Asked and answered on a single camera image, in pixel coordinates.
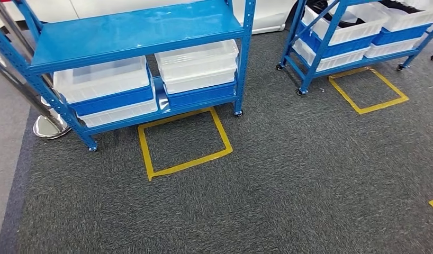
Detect blue metal shelf rack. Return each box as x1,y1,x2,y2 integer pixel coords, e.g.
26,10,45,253
275,0,433,96
0,0,257,152

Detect white translucent plastic bin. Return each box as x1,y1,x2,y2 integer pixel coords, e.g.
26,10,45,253
292,38,371,73
159,65,238,95
53,55,151,104
154,39,240,72
363,35,427,60
370,0,433,33
77,98,159,129
301,3,392,47

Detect black curved parts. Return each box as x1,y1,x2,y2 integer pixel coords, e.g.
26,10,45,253
379,0,413,10
327,12,366,30

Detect chrome stanchion post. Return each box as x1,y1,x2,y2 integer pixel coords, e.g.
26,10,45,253
0,54,72,140

